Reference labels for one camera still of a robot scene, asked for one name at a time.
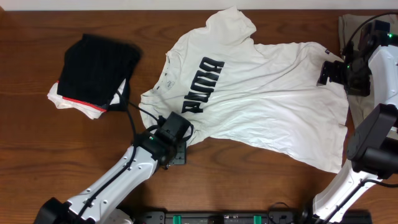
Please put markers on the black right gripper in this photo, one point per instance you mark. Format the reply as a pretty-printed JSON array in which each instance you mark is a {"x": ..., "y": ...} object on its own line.
[{"x": 336, "y": 76}]

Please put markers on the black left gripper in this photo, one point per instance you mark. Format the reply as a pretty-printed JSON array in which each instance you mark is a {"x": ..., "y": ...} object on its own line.
[{"x": 180, "y": 152}]

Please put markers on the white printed t-shirt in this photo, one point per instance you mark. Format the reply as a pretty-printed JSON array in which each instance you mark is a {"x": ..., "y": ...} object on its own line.
[{"x": 265, "y": 96}]

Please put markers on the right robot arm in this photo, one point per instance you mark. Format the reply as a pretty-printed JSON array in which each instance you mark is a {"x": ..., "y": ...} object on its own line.
[{"x": 371, "y": 156}]

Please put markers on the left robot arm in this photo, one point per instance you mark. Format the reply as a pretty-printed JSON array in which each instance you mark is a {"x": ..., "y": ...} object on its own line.
[{"x": 153, "y": 148}]

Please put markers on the olive grey garment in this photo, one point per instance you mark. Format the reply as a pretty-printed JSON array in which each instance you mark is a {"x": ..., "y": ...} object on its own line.
[{"x": 360, "y": 106}]

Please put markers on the black folded garment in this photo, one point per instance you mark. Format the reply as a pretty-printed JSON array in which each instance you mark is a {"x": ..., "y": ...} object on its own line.
[{"x": 97, "y": 71}]

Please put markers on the white folded garment red trim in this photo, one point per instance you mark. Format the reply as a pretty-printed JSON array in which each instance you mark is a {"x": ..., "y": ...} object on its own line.
[{"x": 77, "y": 105}]

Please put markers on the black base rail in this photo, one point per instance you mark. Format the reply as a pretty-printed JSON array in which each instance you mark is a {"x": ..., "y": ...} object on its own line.
[{"x": 283, "y": 216}]

